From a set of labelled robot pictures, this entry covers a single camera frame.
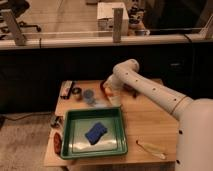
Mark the purple bowl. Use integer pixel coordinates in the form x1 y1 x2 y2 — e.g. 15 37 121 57
123 84 138 93

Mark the small metal cup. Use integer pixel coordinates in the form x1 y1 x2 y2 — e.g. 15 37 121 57
72 87 82 100

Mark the red-brown bowl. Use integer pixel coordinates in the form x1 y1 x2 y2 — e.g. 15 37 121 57
100 80 107 98

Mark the wooden post middle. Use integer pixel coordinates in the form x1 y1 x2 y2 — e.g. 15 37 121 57
113 8 123 43

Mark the blue sponge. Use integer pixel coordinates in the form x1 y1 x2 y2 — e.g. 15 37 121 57
85 122 107 145

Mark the black office chair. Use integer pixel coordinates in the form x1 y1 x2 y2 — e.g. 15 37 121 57
0 0 41 33

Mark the orange-red apple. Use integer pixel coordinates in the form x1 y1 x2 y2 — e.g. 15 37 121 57
106 89 115 97

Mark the blue plastic cup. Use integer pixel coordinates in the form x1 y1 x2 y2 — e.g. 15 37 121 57
83 89 95 105

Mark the wooden post left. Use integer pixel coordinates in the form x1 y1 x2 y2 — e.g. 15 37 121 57
0 9 26 46

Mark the wooden post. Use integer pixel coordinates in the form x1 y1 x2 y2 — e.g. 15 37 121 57
0 9 26 46
113 8 123 43

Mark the white paper cup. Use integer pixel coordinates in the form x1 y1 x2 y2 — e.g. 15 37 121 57
112 95 122 107

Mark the small dark gadget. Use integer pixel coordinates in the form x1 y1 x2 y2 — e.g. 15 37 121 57
50 115 62 128

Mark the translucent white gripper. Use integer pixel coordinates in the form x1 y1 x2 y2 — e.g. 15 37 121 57
104 74 124 93

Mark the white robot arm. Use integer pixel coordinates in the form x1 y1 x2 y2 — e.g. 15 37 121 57
107 59 213 171

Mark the yellow banana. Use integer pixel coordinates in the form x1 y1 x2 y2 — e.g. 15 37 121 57
136 140 166 160

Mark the white cardboard box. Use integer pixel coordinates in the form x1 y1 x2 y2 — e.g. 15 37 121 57
97 2 129 36

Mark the red object at table edge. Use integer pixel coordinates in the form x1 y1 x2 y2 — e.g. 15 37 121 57
53 133 62 154

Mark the green plastic tray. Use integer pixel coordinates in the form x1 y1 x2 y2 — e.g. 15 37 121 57
60 107 128 160

